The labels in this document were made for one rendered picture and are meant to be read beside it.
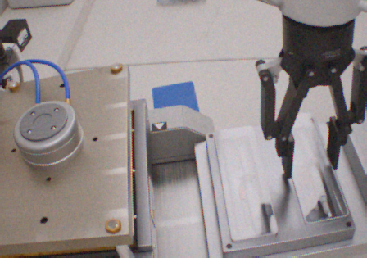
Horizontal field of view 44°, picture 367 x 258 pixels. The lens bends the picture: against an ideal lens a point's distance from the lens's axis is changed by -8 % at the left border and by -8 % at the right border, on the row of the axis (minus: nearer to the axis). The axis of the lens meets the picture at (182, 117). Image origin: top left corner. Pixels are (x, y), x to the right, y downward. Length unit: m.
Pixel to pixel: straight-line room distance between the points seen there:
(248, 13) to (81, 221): 1.04
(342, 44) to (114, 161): 0.27
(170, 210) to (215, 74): 0.56
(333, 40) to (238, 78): 0.73
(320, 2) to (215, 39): 0.90
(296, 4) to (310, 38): 0.04
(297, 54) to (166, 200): 0.33
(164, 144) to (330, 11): 0.38
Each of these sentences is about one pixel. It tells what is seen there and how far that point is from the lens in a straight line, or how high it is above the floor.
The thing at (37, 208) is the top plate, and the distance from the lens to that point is 0.51.
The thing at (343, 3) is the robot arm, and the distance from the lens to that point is 0.44.
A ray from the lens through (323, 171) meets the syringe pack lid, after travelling 0.62.
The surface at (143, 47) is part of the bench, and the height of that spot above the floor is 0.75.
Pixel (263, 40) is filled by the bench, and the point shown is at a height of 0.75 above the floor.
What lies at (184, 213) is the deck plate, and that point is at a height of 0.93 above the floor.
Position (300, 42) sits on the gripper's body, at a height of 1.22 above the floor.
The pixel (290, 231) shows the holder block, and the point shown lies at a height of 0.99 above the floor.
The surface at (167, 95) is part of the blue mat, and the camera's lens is 1.15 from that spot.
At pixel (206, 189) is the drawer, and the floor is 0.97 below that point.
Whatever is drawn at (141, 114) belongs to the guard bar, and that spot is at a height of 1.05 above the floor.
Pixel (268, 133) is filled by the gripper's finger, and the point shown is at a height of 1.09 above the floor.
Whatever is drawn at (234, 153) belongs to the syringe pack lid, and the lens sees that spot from 0.65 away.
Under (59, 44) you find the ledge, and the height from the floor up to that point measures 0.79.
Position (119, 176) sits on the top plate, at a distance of 0.51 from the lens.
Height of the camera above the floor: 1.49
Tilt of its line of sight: 43 degrees down
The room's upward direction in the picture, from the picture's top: 9 degrees counter-clockwise
